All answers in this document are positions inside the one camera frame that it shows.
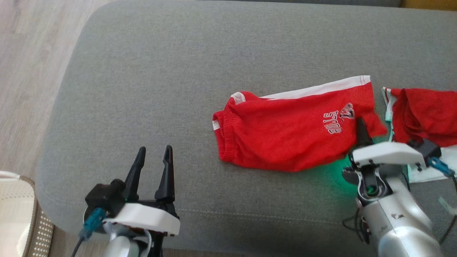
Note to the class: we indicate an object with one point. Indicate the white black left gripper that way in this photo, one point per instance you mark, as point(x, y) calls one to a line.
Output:
point(142, 217)

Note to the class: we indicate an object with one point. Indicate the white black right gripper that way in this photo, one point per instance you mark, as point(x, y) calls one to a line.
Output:
point(385, 155)

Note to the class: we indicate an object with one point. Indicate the red white basketball jersey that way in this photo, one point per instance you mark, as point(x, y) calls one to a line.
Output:
point(425, 114)

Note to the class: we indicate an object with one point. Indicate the red white-striped basketball shorts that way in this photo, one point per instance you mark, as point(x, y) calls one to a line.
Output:
point(285, 132)

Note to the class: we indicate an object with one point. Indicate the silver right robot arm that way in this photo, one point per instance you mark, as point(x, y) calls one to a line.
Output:
point(396, 228)

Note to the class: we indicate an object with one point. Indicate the grey sofa seat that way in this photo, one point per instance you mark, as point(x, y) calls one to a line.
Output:
point(160, 89)

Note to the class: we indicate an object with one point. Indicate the cream perforated laundry basket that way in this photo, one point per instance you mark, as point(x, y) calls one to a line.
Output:
point(14, 214)

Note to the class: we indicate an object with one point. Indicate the yellow cushion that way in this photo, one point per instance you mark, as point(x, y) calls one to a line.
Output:
point(428, 3)

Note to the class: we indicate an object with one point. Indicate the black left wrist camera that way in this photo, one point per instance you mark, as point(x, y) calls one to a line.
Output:
point(103, 198)

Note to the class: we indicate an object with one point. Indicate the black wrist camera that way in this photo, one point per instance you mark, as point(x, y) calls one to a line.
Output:
point(103, 198)
point(423, 147)

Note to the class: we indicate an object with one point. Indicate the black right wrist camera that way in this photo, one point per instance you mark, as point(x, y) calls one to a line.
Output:
point(423, 147)

